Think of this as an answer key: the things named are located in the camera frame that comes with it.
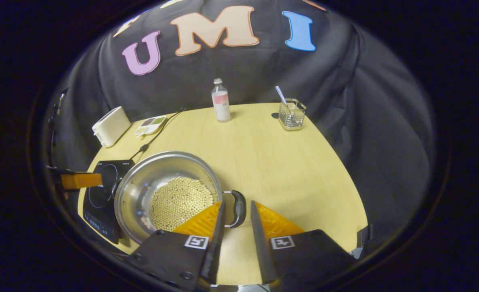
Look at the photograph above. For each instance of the black backdrop cloth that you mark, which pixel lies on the black backdrop cloth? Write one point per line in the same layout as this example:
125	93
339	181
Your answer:
365	121

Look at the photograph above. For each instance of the clear glass cup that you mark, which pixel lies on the clear glass cup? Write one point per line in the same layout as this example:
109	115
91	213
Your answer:
292	119

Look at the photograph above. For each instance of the striped drinking straw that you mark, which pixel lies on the striped drinking straw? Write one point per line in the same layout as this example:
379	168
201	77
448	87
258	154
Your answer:
281	95

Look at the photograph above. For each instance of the pile of soybeans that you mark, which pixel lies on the pile of soybeans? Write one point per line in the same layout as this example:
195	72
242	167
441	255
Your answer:
180	200

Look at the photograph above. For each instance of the black induction cooktop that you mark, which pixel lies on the black induction cooktop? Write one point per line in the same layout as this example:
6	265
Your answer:
101	211

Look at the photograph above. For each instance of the white divided bean dish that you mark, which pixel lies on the white divided bean dish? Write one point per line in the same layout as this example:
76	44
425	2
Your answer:
149	125

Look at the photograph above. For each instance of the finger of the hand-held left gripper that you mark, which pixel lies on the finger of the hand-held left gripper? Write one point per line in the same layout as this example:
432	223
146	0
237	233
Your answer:
81	180

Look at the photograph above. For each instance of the small clear bottle pink label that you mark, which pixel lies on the small clear bottle pink label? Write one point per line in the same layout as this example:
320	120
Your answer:
221	105

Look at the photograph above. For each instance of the white toaster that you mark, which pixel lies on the white toaster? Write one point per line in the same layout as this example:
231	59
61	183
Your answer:
110	126

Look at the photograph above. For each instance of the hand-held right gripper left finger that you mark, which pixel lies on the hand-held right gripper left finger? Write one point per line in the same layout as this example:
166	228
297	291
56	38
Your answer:
217	243

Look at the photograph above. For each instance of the black table clamp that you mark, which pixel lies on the black table clamp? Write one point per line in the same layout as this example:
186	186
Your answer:
364	235

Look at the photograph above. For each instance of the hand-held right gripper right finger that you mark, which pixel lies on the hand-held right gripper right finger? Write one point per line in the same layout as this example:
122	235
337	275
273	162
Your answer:
259	243

